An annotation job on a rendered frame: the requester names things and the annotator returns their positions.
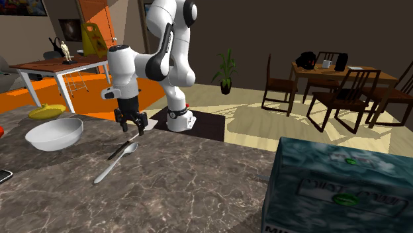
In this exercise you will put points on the green potted plant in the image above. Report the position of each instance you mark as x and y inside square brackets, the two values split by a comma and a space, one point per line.
[226, 69]

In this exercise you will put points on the white-legged brown-top table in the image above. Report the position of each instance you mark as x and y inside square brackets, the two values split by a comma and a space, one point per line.
[51, 66]

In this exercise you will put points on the orange door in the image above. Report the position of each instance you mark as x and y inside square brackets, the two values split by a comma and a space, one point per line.
[96, 14]

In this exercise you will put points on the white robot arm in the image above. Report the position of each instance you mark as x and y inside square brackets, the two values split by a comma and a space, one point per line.
[174, 80]

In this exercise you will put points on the dark wall picture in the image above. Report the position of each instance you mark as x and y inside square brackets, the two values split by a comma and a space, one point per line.
[69, 30]

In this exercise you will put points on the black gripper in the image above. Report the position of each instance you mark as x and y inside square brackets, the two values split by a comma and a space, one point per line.
[128, 105]

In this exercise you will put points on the yellow round lid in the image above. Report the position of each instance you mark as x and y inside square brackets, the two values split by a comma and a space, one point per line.
[46, 111]

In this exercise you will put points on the silver spoon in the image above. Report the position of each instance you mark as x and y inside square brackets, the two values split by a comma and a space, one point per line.
[111, 166]

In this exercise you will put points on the teal printed box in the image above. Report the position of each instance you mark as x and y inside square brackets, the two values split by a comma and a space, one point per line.
[335, 190]

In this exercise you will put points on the black phone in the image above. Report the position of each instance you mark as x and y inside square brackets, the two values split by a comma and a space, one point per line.
[4, 176]

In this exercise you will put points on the colourful wall picture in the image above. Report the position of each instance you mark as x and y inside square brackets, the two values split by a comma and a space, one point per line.
[22, 7]

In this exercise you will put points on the white bowl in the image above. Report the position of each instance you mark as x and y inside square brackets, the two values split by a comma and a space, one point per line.
[53, 135]

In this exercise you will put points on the brown dining table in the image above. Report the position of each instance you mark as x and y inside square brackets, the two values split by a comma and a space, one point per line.
[322, 73]

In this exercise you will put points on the dark robot stand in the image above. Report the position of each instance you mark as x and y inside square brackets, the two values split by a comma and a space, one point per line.
[209, 127]

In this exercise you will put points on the grey sofa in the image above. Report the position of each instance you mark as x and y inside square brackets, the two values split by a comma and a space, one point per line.
[8, 80]

